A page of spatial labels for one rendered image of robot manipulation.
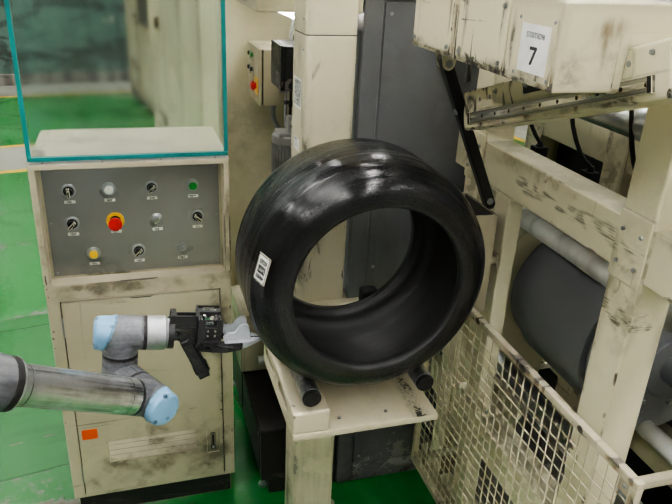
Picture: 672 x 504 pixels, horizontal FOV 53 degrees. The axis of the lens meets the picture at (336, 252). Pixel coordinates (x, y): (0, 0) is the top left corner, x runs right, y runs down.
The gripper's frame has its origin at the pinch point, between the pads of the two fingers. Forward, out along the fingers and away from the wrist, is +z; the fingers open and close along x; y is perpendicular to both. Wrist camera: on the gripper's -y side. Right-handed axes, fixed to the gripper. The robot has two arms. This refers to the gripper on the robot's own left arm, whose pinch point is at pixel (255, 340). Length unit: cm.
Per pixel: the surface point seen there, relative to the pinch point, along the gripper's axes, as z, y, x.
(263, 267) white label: -2.9, 23.1, -10.0
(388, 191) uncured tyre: 20.5, 41.5, -11.0
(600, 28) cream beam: 41, 79, -35
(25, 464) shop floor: -59, -109, 92
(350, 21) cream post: 19, 71, 27
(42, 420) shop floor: -56, -108, 118
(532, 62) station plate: 34, 72, -29
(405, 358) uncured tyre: 32.7, 2.0, -11.6
